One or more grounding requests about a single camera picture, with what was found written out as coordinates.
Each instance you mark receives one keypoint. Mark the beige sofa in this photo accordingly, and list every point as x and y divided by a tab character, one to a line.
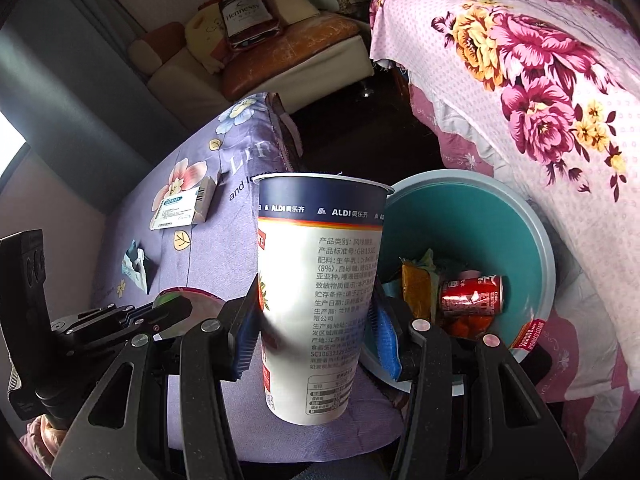
194	73

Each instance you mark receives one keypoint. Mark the pink floral quilt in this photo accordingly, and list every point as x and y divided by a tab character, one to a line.
543	95

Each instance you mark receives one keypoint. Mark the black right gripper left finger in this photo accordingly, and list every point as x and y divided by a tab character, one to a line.
158	411

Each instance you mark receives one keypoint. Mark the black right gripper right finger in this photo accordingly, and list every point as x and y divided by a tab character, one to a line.
473	413

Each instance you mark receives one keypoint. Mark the grey-blue curtain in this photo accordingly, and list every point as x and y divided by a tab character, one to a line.
68	87

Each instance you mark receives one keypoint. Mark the Hennessy printed pillow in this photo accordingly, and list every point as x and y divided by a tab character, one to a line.
248	22

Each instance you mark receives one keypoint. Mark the red cola can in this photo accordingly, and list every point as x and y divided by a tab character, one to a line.
472	296

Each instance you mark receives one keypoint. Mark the person's left hand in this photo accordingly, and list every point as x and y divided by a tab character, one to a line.
42	441

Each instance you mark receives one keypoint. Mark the orange-brown leather cushion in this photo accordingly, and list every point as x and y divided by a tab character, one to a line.
310	59

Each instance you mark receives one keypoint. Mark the light blue snack wrapper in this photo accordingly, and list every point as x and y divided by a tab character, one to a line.
133	266

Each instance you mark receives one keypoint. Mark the teal plastic trash bin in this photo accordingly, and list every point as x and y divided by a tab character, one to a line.
468	221

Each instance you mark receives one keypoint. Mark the purple floral bed sheet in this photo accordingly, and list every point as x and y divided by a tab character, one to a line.
252	136

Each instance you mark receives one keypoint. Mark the white strawberry yogurt cup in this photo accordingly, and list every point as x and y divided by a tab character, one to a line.
318	242

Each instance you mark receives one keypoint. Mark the orange chip snack bag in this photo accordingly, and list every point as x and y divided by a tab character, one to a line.
419	285

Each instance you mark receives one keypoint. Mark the small white paper carton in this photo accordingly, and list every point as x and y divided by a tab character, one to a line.
186	208

